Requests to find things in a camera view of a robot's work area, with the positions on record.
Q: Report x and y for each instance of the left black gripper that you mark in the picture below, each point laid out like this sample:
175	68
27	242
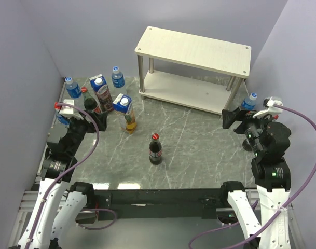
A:
100	120

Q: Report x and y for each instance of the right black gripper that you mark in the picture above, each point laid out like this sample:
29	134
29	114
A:
228	117

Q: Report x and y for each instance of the cola glass bottle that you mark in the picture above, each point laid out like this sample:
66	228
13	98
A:
89	102
248	145
155	150

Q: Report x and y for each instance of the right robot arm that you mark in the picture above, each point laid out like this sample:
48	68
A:
268	140

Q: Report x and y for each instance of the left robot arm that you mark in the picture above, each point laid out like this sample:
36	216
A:
59	202

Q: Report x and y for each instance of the white two-tier wooden shelf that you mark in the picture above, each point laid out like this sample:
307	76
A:
190	70

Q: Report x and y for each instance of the pineapple juice carton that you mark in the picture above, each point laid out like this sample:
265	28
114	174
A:
124	109

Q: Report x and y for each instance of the right water bottle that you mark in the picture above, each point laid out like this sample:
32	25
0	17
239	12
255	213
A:
250	101

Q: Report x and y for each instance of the water bottle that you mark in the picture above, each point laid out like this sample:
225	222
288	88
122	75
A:
61	119
118	81
250	101
74	92

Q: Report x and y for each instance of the grape juice carton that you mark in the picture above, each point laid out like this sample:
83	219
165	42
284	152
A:
102	92

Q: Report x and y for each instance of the front left water bottle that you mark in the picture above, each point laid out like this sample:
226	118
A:
61	119

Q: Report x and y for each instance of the back left water bottle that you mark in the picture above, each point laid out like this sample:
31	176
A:
74	92

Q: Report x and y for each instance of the back centre water bottle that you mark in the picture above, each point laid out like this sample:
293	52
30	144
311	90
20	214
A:
118	81

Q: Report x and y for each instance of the black base crossbar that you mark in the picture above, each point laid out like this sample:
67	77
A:
163	203

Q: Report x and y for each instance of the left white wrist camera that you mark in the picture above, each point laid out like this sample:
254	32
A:
67	111

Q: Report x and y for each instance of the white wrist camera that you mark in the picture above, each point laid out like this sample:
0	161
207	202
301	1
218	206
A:
271	107
67	111

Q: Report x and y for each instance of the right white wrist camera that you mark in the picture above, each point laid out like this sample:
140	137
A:
271	107

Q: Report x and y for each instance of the aluminium frame rail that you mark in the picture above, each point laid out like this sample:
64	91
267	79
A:
26	207

